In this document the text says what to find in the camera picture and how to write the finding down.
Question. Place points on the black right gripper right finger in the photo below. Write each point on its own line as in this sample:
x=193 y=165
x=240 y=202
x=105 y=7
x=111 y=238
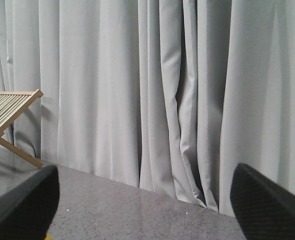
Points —
x=263 y=209

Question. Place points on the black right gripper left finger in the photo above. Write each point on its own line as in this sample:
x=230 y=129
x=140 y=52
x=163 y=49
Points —
x=27 y=211

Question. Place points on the yellow lemon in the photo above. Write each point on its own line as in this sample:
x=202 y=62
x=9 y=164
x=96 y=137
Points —
x=48 y=237

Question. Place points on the wooden folding rack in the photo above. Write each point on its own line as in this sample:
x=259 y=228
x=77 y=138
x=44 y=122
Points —
x=12 y=105

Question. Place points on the grey curtain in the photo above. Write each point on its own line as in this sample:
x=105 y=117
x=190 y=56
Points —
x=165 y=95

